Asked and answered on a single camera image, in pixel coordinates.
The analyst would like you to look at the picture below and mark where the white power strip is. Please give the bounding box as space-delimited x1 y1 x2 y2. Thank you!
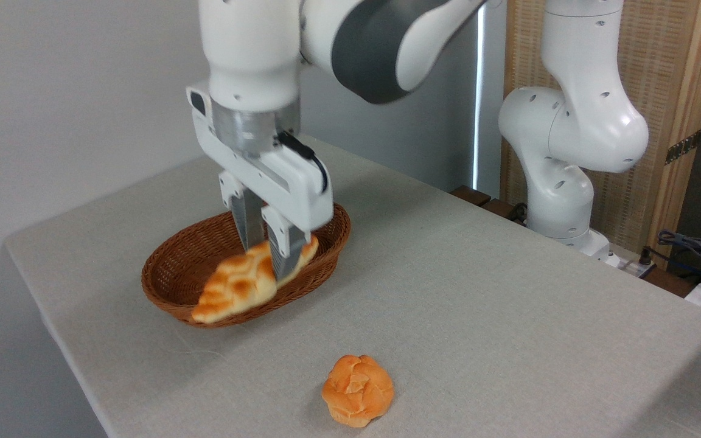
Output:
606 251 657 278

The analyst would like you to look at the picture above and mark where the round orange bread bun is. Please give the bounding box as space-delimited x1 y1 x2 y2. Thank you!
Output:
321 355 395 428

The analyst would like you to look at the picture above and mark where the woven rattan wooden screen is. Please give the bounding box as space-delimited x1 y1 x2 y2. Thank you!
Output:
501 0 701 262

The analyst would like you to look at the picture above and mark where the brown wicker oval basket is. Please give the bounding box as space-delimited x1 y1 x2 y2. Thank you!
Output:
141 203 351 329

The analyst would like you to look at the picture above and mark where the grey linen tablecloth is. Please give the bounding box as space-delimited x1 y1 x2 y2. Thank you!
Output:
4 131 701 438

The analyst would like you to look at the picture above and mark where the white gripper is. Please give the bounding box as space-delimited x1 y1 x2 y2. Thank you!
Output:
186 85 334 282

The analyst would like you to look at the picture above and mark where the dark brown wooden board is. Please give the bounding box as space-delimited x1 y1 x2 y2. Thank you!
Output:
451 185 529 224

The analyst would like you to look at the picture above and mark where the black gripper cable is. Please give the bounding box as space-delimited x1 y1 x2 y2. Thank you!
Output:
276 131 330 194

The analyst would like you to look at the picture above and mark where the metal screen hinge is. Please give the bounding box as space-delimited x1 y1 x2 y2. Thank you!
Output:
665 130 701 165

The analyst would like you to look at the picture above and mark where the long braided bread loaf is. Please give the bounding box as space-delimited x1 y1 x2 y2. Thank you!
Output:
191 234 319 324

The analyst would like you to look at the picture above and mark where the black cable bundle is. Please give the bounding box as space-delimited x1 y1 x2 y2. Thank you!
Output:
640 229 701 287

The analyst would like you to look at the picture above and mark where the bright vertical light strip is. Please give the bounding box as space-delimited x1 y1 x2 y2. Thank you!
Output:
472 6 486 190

